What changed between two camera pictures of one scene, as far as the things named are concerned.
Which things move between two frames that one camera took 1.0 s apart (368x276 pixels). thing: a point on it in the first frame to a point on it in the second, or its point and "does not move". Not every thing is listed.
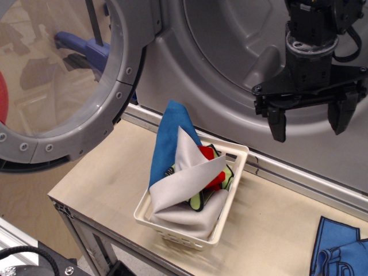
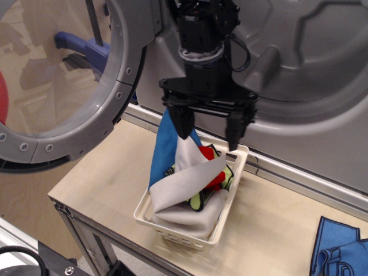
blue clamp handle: x=98 y=54 does not move
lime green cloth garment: x=196 y=202 does not move
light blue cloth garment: x=338 y=250 does not move
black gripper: x=310 y=79 to x=209 y=87
